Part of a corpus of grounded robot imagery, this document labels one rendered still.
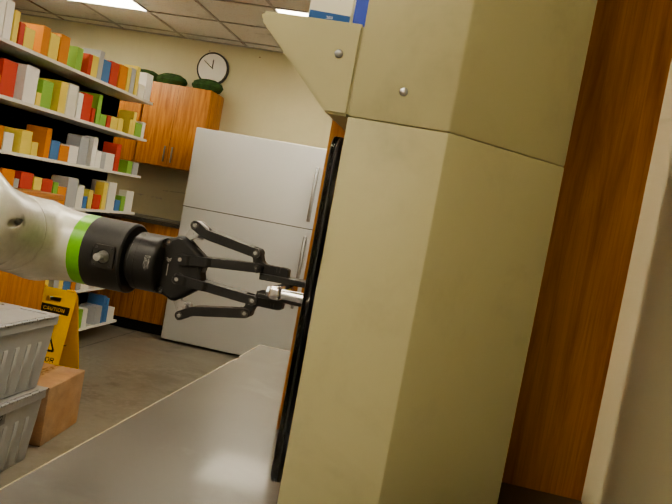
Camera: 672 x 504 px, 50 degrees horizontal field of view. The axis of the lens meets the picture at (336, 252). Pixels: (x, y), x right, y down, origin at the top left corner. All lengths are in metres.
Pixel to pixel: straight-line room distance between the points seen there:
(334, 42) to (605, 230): 0.55
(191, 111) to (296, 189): 1.28
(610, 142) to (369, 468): 0.63
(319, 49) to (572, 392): 0.66
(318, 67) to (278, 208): 5.04
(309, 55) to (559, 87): 0.30
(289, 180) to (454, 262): 5.05
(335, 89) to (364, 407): 0.35
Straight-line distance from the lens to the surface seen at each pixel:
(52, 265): 0.98
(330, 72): 0.80
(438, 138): 0.78
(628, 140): 1.18
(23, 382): 3.33
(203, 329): 6.06
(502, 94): 0.83
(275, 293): 0.84
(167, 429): 1.14
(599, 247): 1.16
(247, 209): 5.90
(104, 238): 0.94
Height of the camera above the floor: 1.30
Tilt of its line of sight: 3 degrees down
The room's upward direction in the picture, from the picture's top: 10 degrees clockwise
